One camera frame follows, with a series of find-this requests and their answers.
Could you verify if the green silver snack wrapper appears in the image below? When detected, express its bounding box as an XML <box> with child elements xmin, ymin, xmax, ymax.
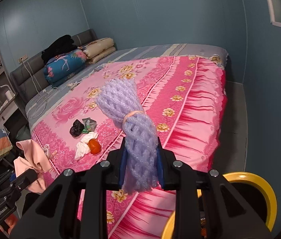
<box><xmin>82</xmin><ymin>118</ymin><xmax>97</xmax><ymax>134</ymax></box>

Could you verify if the white tissue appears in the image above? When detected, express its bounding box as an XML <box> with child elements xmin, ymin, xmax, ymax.
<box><xmin>81</xmin><ymin>132</ymin><xmax>98</xmax><ymax>144</ymax></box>
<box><xmin>74</xmin><ymin>142</ymin><xmax>90</xmax><ymax>160</ymax></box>

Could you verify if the grey padded headboard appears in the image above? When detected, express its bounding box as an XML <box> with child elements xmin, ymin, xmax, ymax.
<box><xmin>10</xmin><ymin>29</ymin><xmax>97</xmax><ymax>104</ymax></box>

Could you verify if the purple foam fruit net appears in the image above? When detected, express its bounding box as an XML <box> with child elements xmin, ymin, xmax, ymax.
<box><xmin>96</xmin><ymin>78</ymin><xmax>158</xmax><ymax>194</ymax></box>

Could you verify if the small dark purple plastic bag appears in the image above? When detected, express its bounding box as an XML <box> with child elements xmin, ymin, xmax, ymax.
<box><xmin>69</xmin><ymin>119</ymin><xmax>85</xmax><ymax>138</ymax></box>

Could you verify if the pink cloth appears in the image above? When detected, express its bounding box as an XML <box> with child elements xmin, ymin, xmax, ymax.
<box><xmin>14</xmin><ymin>139</ymin><xmax>52</xmax><ymax>194</ymax></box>

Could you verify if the white charging cable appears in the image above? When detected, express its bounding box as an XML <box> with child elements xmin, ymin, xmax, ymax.
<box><xmin>22</xmin><ymin>59</ymin><xmax>56</xmax><ymax>120</ymax></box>

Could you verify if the bed with grey mattress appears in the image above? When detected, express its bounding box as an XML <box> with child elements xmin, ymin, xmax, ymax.
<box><xmin>9</xmin><ymin>28</ymin><xmax>246</xmax><ymax>175</ymax></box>

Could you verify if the orange peel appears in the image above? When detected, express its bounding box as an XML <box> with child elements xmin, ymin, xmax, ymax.
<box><xmin>87</xmin><ymin>139</ymin><xmax>101</xmax><ymax>155</ymax></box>

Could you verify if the white desk lamp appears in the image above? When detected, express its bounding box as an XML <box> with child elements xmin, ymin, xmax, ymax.
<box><xmin>0</xmin><ymin>84</ymin><xmax>16</xmax><ymax>101</ymax></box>

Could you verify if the light blue waste basket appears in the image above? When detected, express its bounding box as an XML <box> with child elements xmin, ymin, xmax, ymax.
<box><xmin>16</xmin><ymin>125</ymin><xmax>31</xmax><ymax>141</ymax></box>

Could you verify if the wall power outlet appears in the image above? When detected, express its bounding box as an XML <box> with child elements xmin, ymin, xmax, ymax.
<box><xmin>18</xmin><ymin>55</ymin><xmax>28</xmax><ymax>64</ymax></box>

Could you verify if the beige folded quilt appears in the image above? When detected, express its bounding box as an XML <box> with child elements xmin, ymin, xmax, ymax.
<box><xmin>82</xmin><ymin>38</ymin><xmax>116</xmax><ymax>64</ymax></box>

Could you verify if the pink floral bed sheet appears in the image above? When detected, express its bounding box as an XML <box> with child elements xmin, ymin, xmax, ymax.
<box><xmin>30</xmin><ymin>56</ymin><xmax>229</xmax><ymax>239</ymax></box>

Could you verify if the yellow rimmed black trash bin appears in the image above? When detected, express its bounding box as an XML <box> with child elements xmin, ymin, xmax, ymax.
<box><xmin>162</xmin><ymin>166</ymin><xmax>277</xmax><ymax>238</ymax></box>

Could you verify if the blue floral folded quilt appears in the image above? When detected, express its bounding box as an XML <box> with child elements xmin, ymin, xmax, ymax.
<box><xmin>43</xmin><ymin>49</ymin><xmax>87</xmax><ymax>87</ymax></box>

